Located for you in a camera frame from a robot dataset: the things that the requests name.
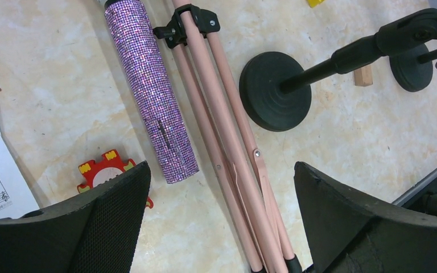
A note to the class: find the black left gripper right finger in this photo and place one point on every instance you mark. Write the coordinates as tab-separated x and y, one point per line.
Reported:
348	230

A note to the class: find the long wooden block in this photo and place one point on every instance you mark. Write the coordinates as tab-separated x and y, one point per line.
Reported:
363	76

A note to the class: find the purple glitter microphone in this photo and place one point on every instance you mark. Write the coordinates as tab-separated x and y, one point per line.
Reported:
146	74

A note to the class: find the red owl toy block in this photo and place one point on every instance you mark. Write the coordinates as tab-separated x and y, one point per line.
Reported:
110	166

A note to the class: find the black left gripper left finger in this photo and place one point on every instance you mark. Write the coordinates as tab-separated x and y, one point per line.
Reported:
95	231

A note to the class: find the yellow owl toy block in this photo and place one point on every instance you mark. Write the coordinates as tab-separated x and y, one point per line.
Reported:
314	3

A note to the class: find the black microphone desk stand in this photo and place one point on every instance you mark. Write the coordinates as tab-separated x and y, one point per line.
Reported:
276	91

